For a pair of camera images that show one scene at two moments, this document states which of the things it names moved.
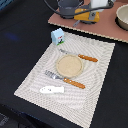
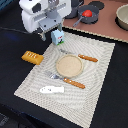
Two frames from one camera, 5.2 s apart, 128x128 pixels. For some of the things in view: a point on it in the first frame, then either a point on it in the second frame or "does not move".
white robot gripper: (101, 3) -> (42, 15)
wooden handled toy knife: (79, 55) does not move
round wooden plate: (69, 65) does not move
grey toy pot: (67, 8) does not move
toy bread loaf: (93, 16) -> (32, 57)
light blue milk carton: (58, 36) does not move
